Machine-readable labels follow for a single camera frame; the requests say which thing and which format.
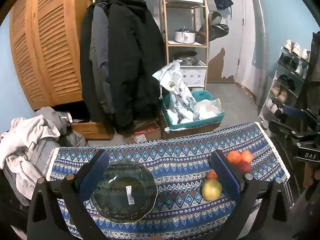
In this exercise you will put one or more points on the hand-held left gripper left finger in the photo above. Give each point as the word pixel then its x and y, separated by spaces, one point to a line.
pixel 93 177

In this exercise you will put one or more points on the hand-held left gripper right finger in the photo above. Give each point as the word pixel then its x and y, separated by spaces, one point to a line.
pixel 226 175

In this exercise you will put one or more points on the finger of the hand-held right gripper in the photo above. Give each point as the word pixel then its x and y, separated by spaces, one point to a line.
pixel 282 128
pixel 295 111

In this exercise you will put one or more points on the orange tangerine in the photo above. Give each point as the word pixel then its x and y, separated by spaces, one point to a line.
pixel 212 175
pixel 247 156
pixel 233 157

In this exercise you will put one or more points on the dark red apple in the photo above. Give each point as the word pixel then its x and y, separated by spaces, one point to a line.
pixel 245 167

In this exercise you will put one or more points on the dark green glass plate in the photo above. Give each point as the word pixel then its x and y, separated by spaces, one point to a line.
pixel 120 180

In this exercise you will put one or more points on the person's right hand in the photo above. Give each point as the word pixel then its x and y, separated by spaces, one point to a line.
pixel 310 176

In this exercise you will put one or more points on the rows of shoes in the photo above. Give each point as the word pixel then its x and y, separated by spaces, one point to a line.
pixel 287 82

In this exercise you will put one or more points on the metal shoe rack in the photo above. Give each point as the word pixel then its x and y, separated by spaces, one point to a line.
pixel 277 80

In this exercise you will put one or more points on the wooden drawer box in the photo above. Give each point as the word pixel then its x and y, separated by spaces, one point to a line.
pixel 91 130

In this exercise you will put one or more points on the blue patterned tablecloth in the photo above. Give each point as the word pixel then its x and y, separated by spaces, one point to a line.
pixel 180 155

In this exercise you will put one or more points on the brown cardboard box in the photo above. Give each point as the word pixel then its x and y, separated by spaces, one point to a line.
pixel 195 131

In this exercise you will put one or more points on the teal plastic crate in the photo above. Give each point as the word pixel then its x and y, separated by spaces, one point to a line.
pixel 212 120

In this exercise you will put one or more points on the clear plastic bag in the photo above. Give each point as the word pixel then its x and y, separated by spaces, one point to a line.
pixel 207 108

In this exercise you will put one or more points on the grey garment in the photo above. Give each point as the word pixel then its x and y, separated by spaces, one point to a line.
pixel 53 120

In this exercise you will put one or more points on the beige towel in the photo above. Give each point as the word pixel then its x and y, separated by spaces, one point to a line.
pixel 22 140

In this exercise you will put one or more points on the white door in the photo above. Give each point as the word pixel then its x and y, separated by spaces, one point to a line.
pixel 250 42

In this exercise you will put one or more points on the dark long coat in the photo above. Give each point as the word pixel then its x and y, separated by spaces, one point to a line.
pixel 85 80

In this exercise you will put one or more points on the white lattice basket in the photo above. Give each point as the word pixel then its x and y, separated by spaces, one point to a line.
pixel 193 76

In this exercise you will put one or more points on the white printed plastic bag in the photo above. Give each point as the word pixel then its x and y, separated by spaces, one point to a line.
pixel 175 85

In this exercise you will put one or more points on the hanging dark hat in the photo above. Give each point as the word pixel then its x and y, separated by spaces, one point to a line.
pixel 218 32

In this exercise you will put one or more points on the black hooded coat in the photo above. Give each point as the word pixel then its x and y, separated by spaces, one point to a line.
pixel 132 67

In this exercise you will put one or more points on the steel pot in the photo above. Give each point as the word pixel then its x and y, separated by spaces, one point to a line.
pixel 186 57

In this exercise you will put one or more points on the grey jacket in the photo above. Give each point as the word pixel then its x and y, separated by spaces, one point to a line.
pixel 98 55

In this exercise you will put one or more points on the hanging grey hat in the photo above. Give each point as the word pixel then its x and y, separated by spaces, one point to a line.
pixel 215 17

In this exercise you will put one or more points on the white cooking pot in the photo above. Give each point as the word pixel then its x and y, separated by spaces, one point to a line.
pixel 185 36

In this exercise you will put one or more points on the wooden louvred wardrobe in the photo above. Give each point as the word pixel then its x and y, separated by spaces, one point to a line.
pixel 50 42

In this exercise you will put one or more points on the wooden shelf rack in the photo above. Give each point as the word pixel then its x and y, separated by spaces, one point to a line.
pixel 163 30

